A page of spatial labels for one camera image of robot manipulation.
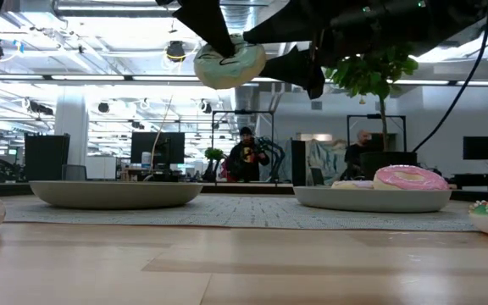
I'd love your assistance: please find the black wall monitor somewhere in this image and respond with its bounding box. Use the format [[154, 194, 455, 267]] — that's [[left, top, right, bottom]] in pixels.
[[463, 136, 488, 161]]

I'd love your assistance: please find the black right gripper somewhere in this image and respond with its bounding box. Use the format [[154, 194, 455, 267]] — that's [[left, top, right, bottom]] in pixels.
[[242, 0, 431, 99]]

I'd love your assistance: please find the large lilac frosted donut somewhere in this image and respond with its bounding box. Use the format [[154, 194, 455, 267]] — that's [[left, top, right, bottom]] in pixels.
[[330, 180, 375, 191]]

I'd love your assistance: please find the black computer monitor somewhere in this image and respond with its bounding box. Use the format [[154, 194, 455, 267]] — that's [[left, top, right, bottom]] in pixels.
[[130, 131, 186, 167]]

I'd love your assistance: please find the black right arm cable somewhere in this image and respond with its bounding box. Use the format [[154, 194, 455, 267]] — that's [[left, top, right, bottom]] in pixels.
[[412, 6, 488, 153]]

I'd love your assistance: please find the olive green plate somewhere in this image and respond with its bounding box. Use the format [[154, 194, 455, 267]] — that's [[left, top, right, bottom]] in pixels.
[[28, 180, 204, 210]]

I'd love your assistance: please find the black desk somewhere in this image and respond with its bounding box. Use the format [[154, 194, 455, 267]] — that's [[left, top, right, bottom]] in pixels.
[[453, 172, 488, 191]]

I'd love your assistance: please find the grey chair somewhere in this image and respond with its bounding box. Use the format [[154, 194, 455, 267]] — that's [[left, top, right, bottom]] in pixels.
[[61, 164, 87, 182]]

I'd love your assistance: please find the person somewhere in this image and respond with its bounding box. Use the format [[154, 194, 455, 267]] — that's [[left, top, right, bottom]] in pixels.
[[225, 125, 271, 183], [344, 129, 373, 179]]

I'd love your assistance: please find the small background green plant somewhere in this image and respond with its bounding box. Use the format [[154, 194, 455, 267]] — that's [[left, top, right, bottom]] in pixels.
[[204, 147, 225, 163]]

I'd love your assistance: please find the large pink frosted donut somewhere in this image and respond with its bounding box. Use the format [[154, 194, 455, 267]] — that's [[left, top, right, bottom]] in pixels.
[[372, 164, 450, 191]]

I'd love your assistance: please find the grey plate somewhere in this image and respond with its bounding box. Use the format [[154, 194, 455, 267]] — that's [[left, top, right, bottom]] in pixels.
[[293, 186, 452, 214]]

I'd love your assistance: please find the grey woven placemat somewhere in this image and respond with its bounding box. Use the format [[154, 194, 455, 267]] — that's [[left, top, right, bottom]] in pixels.
[[4, 194, 478, 233]]

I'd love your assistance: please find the large mint frosted donut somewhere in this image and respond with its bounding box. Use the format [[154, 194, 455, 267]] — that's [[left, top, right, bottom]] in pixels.
[[192, 33, 268, 91]]

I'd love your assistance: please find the blue white cloth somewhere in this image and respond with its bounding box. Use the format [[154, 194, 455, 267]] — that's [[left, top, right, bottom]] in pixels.
[[305, 139, 347, 186]]

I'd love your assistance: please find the silver ventilation duct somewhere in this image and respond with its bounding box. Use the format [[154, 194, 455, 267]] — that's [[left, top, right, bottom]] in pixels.
[[220, 0, 270, 136]]

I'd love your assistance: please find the black cabinet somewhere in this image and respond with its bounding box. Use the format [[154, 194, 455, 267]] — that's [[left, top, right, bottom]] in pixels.
[[24, 133, 71, 182]]

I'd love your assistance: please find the long ceiling light strip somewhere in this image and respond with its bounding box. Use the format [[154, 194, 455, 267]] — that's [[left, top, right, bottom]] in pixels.
[[402, 79, 488, 87], [0, 74, 296, 84]]

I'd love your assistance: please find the black partition panel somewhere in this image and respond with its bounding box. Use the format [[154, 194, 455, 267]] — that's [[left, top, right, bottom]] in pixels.
[[291, 139, 307, 187]]

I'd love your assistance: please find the potted green plant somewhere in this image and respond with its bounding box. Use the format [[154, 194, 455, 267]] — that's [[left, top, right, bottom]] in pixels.
[[324, 42, 419, 188]]

